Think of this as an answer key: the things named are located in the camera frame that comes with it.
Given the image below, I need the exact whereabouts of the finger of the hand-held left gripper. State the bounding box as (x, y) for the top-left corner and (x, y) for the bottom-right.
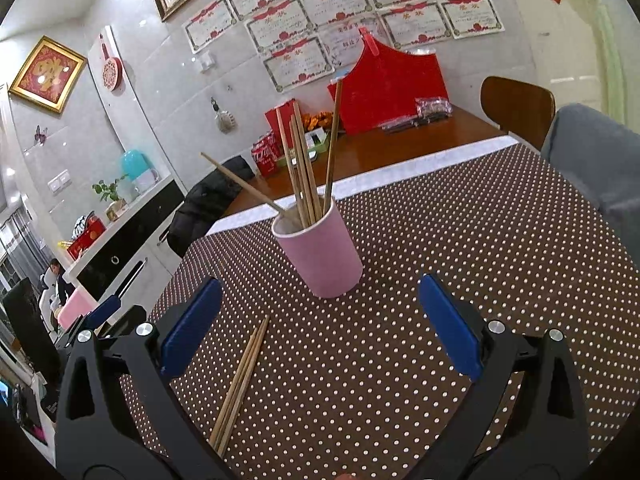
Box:
(99, 304), (149, 341)
(84, 294), (123, 331)

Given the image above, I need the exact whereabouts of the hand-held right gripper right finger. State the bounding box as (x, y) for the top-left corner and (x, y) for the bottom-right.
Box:
(415, 273), (592, 480)

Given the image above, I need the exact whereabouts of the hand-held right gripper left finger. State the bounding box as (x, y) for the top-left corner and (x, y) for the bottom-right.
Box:
(55, 276), (236, 480)

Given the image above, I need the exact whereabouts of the slim wooden chopstick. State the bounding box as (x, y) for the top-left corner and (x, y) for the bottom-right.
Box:
(208, 332), (257, 445)
(290, 116), (315, 227)
(219, 315), (271, 457)
(212, 324), (264, 450)
(200, 152), (287, 217)
(294, 101), (324, 224)
(323, 80), (344, 216)
(276, 108), (307, 228)

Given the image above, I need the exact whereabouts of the pink cup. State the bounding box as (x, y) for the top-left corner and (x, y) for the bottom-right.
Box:
(271, 196), (364, 300)

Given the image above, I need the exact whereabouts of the pink furniture piece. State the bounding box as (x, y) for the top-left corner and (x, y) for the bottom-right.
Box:
(57, 292), (101, 332)

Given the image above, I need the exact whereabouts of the white office chair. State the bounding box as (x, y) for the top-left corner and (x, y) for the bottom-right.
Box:
(37, 267), (59, 334)

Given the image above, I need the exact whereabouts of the white and black cabinet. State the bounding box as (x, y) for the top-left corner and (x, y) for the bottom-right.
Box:
(65, 177), (189, 307)

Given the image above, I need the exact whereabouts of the red patterned box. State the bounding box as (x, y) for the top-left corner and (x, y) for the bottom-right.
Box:
(67, 214), (109, 261)

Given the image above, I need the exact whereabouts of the brown polka-dot tablecloth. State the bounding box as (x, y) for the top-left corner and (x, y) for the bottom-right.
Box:
(117, 142), (640, 480)

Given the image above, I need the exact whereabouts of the green potted plant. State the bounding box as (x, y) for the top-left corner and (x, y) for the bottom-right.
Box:
(92, 175), (130, 221)

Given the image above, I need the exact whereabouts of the black jacket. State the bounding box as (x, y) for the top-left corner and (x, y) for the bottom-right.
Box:
(167, 155), (256, 259)

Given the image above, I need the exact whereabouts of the teal kettle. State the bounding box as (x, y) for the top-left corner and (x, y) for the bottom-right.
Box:
(119, 148), (161, 196)

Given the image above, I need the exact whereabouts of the red soda carton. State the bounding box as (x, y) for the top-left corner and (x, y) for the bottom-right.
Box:
(250, 132), (281, 177)

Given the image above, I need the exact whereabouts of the dark snack packet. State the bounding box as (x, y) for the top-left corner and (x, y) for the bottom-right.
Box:
(415, 97), (454, 121)

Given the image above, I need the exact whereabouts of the grey garment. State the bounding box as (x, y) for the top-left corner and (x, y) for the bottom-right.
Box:
(541, 103), (640, 262)

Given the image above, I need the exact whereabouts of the green tray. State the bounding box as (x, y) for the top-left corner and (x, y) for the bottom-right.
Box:
(277, 127), (347, 167)

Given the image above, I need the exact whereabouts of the wooden chair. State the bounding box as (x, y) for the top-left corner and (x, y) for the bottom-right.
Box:
(480, 76), (556, 152)

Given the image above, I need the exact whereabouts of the red paper box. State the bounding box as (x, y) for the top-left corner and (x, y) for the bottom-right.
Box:
(264, 101), (297, 134)

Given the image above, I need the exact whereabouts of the red round knot ornament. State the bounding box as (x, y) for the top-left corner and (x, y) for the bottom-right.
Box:
(97, 34), (124, 92)

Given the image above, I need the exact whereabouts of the orange snack packet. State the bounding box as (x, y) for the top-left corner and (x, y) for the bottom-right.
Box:
(300, 112), (335, 131)

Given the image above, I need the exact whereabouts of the gold-framed red picture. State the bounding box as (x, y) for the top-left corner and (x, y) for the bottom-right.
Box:
(9, 36), (89, 114)

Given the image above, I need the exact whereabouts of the red gift bag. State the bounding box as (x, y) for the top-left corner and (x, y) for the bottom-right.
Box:
(327, 30), (450, 136)

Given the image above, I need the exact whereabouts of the group of paper certificates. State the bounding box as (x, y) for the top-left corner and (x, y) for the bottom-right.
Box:
(182, 0), (505, 94)

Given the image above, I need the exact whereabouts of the grey wall hanging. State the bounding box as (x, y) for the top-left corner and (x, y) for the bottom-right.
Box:
(210, 97), (237, 135)

